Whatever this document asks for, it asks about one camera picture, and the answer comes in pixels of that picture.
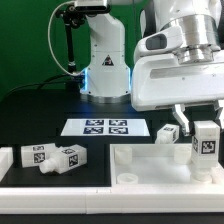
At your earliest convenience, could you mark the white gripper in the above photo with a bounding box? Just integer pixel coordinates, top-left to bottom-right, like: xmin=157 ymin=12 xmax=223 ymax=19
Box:
xmin=131 ymin=50 xmax=224 ymax=136

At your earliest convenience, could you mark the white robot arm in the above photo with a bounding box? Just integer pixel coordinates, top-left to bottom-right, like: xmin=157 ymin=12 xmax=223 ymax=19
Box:
xmin=74 ymin=0 xmax=224 ymax=134

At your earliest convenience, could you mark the white sheet with tags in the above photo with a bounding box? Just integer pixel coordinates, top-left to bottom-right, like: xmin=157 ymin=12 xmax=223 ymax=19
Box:
xmin=61 ymin=118 xmax=150 ymax=136

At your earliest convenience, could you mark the white L-shaped obstacle fence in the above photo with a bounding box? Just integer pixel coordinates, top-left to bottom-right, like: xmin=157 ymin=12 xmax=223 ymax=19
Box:
xmin=0 ymin=145 xmax=224 ymax=215

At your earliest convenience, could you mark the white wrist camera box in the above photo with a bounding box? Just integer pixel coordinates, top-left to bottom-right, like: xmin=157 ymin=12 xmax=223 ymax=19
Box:
xmin=133 ymin=26 xmax=183 ymax=62

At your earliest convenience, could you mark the black camera stand pole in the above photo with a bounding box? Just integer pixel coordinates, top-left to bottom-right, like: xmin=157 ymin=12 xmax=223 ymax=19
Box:
xmin=56 ymin=3 xmax=85 ymax=75

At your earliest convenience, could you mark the white cable loop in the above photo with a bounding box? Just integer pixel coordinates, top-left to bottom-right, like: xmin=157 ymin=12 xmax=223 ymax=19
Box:
xmin=47 ymin=0 xmax=88 ymax=77

